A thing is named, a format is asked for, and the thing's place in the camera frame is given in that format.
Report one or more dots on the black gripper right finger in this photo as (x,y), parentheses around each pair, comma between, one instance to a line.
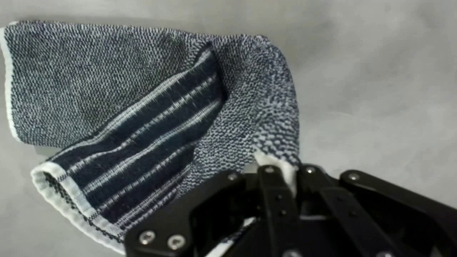
(380,214)

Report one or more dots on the blue-grey towel white trim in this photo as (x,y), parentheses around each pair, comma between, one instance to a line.
(94,72)

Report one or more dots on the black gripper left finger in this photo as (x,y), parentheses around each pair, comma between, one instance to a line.
(214,214)

